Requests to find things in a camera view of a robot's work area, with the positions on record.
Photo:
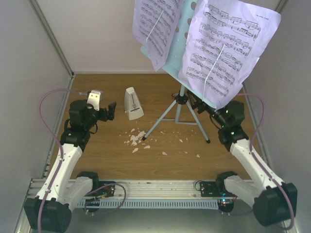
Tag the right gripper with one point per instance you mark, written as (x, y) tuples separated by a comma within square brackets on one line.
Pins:
[(197, 104)]

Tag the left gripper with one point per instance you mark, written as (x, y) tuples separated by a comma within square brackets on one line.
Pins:
[(104, 117)]

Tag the white metronome body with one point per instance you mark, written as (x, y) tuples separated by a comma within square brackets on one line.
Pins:
[(132, 105)]

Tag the light blue music stand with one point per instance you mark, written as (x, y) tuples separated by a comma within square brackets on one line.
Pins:
[(172, 67)]

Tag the sheet music paper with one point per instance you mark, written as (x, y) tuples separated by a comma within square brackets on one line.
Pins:
[(225, 41), (154, 24)]

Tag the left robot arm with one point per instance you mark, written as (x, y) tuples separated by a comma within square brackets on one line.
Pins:
[(52, 207)]

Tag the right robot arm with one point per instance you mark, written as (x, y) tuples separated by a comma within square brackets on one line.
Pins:
[(272, 200)]

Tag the white debris pile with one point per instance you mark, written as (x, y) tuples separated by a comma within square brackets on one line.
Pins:
[(135, 137)]

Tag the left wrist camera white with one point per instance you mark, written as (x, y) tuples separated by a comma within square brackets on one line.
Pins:
[(94, 98)]

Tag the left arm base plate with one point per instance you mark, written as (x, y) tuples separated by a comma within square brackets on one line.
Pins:
[(105, 192)]

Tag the aluminium front rail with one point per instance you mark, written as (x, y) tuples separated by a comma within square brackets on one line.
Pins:
[(148, 190)]

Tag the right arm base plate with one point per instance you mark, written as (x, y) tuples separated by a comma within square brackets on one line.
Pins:
[(208, 189)]

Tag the slotted cable duct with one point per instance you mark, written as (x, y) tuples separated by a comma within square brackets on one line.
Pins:
[(154, 204)]

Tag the left aluminium frame post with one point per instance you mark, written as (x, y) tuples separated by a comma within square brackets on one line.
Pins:
[(39, 13)]

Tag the aluminium frame post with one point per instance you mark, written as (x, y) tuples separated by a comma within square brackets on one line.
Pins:
[(39, 13), (281, 5)]

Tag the right aluminium frame post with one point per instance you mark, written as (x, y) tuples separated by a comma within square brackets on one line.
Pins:
[(281, 5)]

